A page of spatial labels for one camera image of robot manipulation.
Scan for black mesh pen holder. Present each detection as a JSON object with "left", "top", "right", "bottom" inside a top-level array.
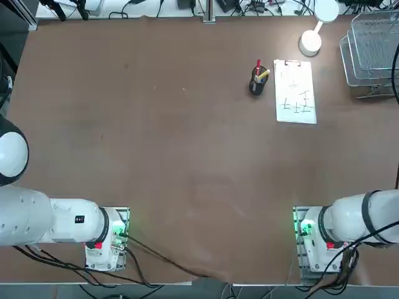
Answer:
[{"left": 248, "top": 65, "right": 271, "bottom": 97}]

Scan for white A4 paper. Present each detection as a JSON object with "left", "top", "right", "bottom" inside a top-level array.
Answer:
[{"left": 274, "top": 62, "right": 316, "bottom": 123}]

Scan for white clipboard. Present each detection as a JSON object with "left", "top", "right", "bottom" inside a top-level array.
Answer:
[{"left": 273, "top": 59, "right": 317, "bottom": 125}]

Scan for red capped marker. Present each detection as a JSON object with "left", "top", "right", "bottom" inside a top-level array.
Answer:
[{"left": 252, "top": 59, "right": 262, "bottom": 93}]

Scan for white desk lamp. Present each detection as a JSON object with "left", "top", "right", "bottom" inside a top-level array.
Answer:
[{"left": 298, "top": 0, "right": 340, "bottom": 57}]

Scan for silver mesh paper tray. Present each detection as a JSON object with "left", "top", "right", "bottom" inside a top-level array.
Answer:
[{"left": 339, "top": 11, "right": 399, "bottom": 100}]

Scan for black base cable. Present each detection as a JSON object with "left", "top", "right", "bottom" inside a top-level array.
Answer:
[{"left": 123, "top": 233, "right": 225, "bottom": 280}]

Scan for aluminium frame post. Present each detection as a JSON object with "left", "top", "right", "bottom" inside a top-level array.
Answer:
[{"left": 202, "top": 0, "right": 216, "bottom": 24}]

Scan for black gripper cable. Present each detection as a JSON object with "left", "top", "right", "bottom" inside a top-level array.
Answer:
[{"left": 391, "top": 43, "right": 399, "bottom": 103}]

